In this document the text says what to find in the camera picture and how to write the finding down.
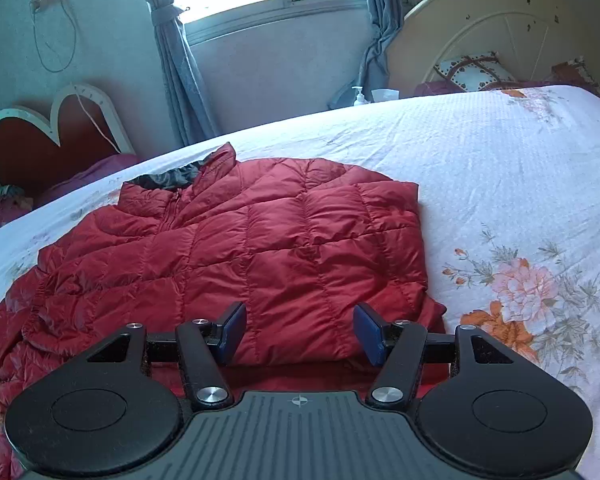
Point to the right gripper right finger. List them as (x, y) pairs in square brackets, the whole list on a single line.
[(410, 360)]

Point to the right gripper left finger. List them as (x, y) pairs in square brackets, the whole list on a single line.
[(201, 348)]

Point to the red quilted down jacket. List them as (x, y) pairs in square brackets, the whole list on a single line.
[(300, 242)]

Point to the white floral bed sheet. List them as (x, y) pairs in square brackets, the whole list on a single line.
[(509, 195)]

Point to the purple pillow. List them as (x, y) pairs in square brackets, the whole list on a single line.
[(102, 168)]

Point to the grey-blue left curtain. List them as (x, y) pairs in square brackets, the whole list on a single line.
[(190, 111)]

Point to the grey-blue curtain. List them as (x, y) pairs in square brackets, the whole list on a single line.
[(190, 111), (386, 20)]

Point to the blue and red pillow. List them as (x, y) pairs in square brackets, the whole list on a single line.
[(13, 204)]

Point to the white pump bottle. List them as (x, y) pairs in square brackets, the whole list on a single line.
[(359, 98)]

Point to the white tissue box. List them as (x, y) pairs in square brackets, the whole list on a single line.
[(385, 95)]

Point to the red heart-shaped headboard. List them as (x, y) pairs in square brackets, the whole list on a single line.
[(82, 129)]

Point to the patterned square cushion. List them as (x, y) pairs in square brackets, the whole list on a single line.
[(476, 72)]

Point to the cream round headboard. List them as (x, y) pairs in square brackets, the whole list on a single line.
[(529, 37)]

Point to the grey-blue right curtain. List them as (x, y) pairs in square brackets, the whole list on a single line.
[(386, 20)]

